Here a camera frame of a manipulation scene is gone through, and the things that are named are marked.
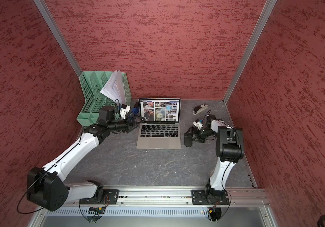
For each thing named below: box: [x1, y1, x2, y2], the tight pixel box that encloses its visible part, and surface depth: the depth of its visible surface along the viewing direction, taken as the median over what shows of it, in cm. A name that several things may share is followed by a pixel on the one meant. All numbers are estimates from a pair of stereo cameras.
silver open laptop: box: [136, 97, 182, 150], surface depth 100 cm
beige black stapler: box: [192, 103, 209, 116], surface depth 114 cm
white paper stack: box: [100, 69, 127, 105], surface depth 94 cm
